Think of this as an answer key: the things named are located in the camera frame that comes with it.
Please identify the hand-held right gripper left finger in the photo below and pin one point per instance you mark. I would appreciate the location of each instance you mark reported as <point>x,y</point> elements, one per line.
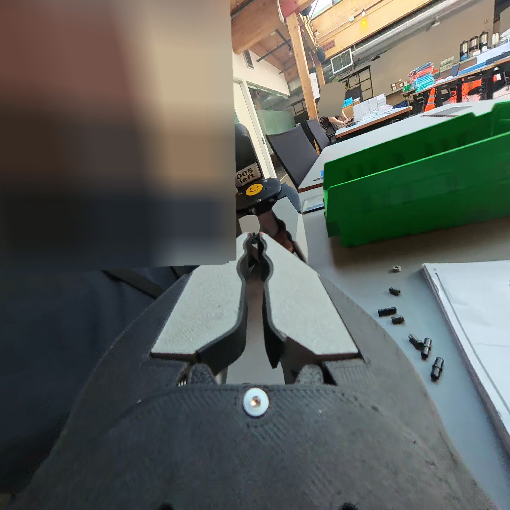
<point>203,306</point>

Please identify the wooden work table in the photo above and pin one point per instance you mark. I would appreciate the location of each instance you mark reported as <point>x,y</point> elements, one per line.
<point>374,119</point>

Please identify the clear plastic bag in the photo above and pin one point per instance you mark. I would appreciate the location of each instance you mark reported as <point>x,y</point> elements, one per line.
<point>314,204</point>

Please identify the lego instruction booklet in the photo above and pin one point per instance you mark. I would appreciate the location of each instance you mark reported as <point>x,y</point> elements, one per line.
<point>478,318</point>

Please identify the silver ventilation duct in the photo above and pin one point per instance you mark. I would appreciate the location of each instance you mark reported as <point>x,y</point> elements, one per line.
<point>418,32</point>

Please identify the stack of white boxes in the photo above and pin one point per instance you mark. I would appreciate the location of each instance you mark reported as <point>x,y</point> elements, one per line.
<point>372,106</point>

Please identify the long storage table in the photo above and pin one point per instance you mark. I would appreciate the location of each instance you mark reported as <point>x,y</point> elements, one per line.
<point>466,77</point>

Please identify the white wall vent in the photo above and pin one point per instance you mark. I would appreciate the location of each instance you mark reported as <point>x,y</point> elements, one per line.
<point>341,61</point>

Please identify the long black lego pin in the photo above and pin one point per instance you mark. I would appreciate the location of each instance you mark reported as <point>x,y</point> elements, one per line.
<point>387,311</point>

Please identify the orange traffic cone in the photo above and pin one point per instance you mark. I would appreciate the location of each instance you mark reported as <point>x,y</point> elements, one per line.
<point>430,99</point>

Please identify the stack of coloured packets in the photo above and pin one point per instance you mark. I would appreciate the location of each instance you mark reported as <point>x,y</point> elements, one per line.
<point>421,77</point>

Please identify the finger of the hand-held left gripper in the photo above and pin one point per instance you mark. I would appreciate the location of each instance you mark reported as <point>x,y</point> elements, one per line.
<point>281,233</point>

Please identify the black office chair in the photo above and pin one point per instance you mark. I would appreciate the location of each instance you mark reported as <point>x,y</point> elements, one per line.
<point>318,133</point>
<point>293,155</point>

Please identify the wooden support post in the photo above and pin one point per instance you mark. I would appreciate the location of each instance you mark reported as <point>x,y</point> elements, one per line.
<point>302,67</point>

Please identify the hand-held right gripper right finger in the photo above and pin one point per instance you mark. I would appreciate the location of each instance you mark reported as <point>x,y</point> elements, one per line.
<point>302,310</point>

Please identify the green plastic bin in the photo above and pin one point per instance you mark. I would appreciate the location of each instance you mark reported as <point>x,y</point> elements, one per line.
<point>410,199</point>

